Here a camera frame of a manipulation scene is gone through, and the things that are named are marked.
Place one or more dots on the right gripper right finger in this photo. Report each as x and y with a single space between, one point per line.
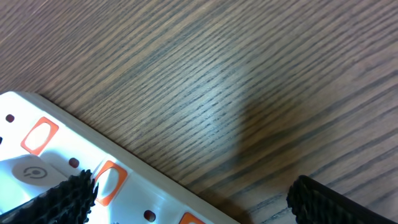
313 203

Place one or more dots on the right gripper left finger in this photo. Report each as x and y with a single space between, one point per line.
70 202

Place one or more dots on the white charger plug adapter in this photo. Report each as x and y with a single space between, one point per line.
25 177

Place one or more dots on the white power strip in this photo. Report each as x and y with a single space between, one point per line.
129 190

